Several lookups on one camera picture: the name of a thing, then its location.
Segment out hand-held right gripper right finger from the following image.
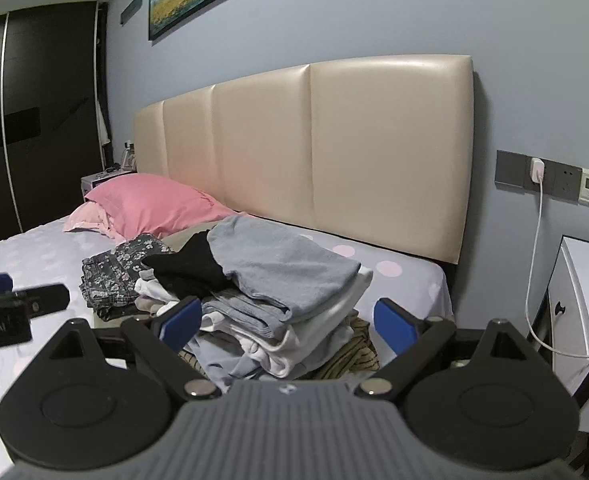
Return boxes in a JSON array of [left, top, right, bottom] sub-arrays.
[[354, 297, 546, 403]]

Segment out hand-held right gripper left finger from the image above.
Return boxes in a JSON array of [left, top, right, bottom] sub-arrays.
[[34, 296, 224, 403]]

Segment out black and grey shirt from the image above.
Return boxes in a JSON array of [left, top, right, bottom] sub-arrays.
[[141, 214, 361, 325]]

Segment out pile of folded clothes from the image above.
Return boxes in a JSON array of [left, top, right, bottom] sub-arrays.
[[133, 264, 376, 382]]

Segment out polka dot bed sheet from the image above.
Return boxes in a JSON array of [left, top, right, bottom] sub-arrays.
[[0, 214, 456, 480]]

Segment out folded light blue garment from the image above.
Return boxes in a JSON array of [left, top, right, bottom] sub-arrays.
[[188, 332, 275, 382]]

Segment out grey floral garment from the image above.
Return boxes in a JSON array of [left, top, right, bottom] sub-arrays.
[[78, 233, 176, 312]]

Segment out light pink ruffled pillow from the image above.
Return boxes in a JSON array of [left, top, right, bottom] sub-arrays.
[[62, 201, 126, 239]]

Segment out cluttered bedside table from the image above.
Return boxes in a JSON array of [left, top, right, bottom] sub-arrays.
[[80, 140, 139, 197]]

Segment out dark wardrobe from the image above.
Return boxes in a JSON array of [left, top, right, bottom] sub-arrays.
[[0, 0, 111, 256]]

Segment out beige padded headboard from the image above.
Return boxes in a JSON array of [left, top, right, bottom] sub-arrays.
[[132, 53, 477, 267]]

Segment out white hanging cloth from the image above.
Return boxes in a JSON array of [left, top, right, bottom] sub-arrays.
[[95, 99, 112, 150]]

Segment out white nightstand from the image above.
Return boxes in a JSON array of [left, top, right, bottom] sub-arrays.
[[530, 234, 589, 437]]

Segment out white charger cable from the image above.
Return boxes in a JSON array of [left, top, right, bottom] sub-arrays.
[[523, 180, 589, 362]]

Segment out grey wall switch panel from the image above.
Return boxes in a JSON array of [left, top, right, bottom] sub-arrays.
[[493, 149, 586, 204]]

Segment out dark wall fixture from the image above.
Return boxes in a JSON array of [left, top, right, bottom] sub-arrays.
[[119, 0, 144, 26]]

